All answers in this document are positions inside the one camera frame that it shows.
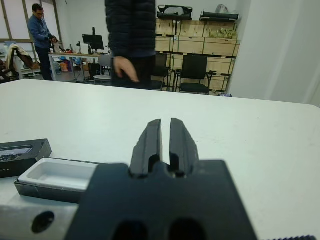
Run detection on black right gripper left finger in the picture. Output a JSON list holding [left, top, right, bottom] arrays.
[[129, 118, 164, 179]]

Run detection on black box base white insert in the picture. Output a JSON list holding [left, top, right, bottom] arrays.
[[14, 157, 100, 204]]

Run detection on person in dark puffer jacket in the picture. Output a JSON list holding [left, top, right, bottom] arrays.
[[104, 0, 157, 90]]

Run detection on black printed box lid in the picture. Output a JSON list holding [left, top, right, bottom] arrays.
[[0, 138, 53, 179]]

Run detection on grey plastic chair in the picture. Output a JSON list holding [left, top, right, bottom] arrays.
[[93, 54, 113, 86]]

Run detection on clear plastic bag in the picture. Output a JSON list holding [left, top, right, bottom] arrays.
[[215, 4, 238, 15]]

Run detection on chair draped with beige jacket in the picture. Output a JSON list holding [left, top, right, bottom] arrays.
[[0, 43, 36, 82]]

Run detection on white office desk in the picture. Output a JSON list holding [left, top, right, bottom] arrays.
[[48, 51, 113, 81]]

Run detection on bare hand of jacket person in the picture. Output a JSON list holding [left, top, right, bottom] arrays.
[[113, 55, 141, 84]]

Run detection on person in blue shirt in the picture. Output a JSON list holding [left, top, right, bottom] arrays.
[[26, 3, 61, 82]]

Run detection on black computer monitor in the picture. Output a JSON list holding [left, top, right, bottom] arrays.
[[81, 34, 105, 51]]

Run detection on black mesh chair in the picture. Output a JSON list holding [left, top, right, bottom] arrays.
[[175, 54, 218, 96], [150, 53, 176, 92]]

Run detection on black folded rack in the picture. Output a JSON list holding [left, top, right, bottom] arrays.
[[156, 4, 194, 21], [199, 9, 240, 22]]

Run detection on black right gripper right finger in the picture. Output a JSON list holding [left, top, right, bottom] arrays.
[[168, 117, 201, 178]]

